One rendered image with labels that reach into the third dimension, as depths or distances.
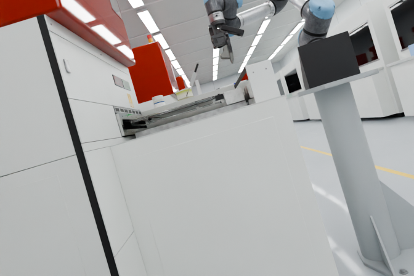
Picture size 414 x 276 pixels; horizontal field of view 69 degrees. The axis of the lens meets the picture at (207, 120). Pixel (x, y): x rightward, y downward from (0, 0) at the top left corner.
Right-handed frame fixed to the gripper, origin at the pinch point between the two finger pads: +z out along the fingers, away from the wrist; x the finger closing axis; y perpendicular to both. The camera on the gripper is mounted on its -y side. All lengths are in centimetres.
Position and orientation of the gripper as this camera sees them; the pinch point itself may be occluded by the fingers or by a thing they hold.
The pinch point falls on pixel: (233, 60)
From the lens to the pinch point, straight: 152.1
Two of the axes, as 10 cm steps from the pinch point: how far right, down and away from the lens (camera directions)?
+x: 0.2, -0.2, -10.0
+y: -9.6, 2.8, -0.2
